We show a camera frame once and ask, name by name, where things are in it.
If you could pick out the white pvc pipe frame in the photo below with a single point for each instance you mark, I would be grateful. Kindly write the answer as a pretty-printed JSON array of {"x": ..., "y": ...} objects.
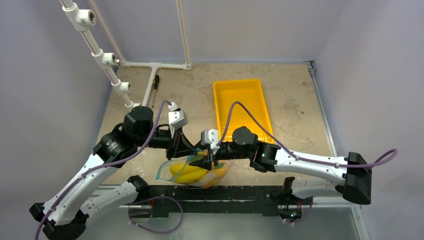
[{"x": 83, "y": 19}]

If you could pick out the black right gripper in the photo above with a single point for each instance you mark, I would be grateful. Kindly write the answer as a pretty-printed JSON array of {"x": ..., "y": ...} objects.
[{"x": 212, "y": 157}]

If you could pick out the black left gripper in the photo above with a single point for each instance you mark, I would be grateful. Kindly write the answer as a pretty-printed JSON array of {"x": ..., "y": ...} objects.
[{"x": 179, "y": 147}]

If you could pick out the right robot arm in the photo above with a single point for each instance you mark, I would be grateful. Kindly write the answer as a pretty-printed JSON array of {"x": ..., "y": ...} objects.
[{"x": 348, "y": 177}]

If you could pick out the black yellow screwdriver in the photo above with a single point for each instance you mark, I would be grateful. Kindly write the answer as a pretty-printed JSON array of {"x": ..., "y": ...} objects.
[{"x": 154, "y": 89}]

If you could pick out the yellow plastic tray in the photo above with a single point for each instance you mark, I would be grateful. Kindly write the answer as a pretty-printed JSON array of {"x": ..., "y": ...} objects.
[{"x": 243, "y": 102}]

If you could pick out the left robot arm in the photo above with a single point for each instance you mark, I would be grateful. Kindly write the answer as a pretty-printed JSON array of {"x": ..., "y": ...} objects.
[{"x": 68, "y": 214}]

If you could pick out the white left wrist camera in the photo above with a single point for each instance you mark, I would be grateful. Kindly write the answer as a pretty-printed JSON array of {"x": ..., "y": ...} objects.
[{"x": 177, "y": 118}]

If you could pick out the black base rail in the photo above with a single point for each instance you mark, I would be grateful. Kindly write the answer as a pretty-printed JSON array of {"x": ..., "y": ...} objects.
[{"x": 266, "y": 200}]

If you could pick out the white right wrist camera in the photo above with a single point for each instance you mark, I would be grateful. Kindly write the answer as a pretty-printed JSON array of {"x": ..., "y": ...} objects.
[{"x": 213, "y": 136}]

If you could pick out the clear zip top bag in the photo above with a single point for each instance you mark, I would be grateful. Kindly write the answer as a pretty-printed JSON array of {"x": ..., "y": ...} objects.
[{"x": 207, "y": 181}]

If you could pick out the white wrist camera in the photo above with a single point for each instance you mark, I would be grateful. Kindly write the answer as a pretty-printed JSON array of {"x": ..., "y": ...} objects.
[
  {"x": 177, "y": 118},
  {"x": 213, "y": 136}
]

